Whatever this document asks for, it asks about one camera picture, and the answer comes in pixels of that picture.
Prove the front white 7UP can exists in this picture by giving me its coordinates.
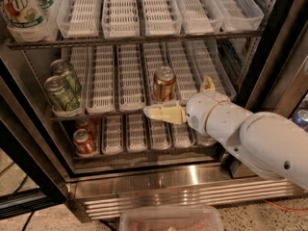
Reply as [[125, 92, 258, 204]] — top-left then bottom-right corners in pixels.
[[1, 0, 44, 29]]

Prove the middle wire shelf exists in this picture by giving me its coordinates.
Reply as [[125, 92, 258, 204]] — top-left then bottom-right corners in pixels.
[[52, 109, 148, 121]]

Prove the rear red soda can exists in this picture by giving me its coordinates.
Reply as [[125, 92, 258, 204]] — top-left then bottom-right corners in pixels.
[[76, 117, 97, 138]]

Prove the red soda can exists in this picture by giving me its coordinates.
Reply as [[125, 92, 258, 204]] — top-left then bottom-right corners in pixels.
[[76, 117, 97, 138], [73, 129, 96, 156]]

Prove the clear water bottle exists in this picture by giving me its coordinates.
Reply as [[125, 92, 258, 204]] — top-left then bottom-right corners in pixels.
[[196, 133, 217, 146]]

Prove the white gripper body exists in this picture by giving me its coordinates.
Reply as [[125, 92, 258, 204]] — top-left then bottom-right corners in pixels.
[[185, 90, 231, 136]]

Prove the rear green soda can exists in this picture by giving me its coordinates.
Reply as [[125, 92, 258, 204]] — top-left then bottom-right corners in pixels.
[[50, 59, 82, 96]]

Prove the orange cable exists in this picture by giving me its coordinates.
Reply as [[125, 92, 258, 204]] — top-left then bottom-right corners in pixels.
[[263, 198, 308, 214]]

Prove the stainless steel fridge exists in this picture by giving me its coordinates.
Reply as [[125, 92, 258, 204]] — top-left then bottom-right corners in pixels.
[[0, 0, 308, 222]]

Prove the black cable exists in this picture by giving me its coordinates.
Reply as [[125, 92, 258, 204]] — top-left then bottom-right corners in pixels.
[[20, 210, 37, 231]]

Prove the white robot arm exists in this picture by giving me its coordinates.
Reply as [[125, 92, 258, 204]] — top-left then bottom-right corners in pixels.
[[143, 76, 308, 190]]

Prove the top wire shelf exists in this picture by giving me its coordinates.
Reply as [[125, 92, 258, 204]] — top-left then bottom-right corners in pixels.
[[6, 30, 263, 50]]

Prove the front red soda can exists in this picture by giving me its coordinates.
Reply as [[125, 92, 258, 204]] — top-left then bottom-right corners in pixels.
[[73, 129, 96, 156]]

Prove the green soda can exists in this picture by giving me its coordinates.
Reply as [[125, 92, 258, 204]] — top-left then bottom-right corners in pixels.
[[44, 75, 80, 112], [50, 59, 82, 96]]

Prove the black fridge door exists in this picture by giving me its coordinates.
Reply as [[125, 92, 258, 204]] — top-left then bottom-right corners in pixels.
[[0, 62, 67, 219]]

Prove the orange soda can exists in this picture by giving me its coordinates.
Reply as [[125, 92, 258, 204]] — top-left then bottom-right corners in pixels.
[[153, 66, 176, 102]]

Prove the clear plastic container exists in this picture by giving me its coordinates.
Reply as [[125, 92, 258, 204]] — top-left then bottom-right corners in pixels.
[[119, 206, 224, 231]]

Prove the front green soda can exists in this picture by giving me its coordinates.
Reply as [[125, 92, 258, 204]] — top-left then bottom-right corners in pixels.
[[44, 75, 80, 112]]

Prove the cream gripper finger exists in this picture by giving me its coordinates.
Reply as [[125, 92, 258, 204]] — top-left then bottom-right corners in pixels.
[[200, 76, 216, 91], [143, 101, 187, 125]]

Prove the blue soda can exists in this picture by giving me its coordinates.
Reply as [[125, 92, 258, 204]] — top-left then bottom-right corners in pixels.
[[292, 109, 308, 128]]

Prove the wire shelf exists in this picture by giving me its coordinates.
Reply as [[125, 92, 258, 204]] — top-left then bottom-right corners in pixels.
[[52, 109, 148, 121], [6, 30, 263, 50]]

